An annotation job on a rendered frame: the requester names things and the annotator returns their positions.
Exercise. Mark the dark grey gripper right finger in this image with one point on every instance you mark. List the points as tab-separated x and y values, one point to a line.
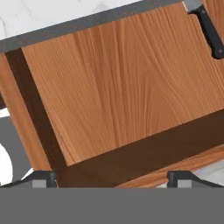
181	179

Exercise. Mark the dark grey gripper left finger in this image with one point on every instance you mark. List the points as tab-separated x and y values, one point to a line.
43	179

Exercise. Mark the open wooden drawer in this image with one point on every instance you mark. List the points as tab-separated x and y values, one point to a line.
116	96

